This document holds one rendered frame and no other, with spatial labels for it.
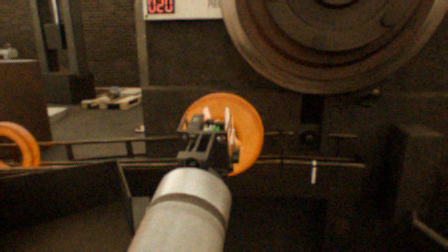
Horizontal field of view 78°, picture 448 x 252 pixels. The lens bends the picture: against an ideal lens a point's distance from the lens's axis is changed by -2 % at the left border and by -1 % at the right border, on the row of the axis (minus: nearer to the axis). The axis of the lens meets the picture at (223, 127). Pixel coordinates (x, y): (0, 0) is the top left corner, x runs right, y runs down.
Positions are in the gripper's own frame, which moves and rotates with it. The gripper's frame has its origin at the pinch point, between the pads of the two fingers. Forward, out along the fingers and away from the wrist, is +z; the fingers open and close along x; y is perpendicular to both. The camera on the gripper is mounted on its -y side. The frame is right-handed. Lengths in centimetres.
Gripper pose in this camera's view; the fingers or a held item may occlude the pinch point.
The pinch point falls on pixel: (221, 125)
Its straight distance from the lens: 53.0
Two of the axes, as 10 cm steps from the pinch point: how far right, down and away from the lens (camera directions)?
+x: -9.9, -0.2, 1.5
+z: 1.4, -5.2, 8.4
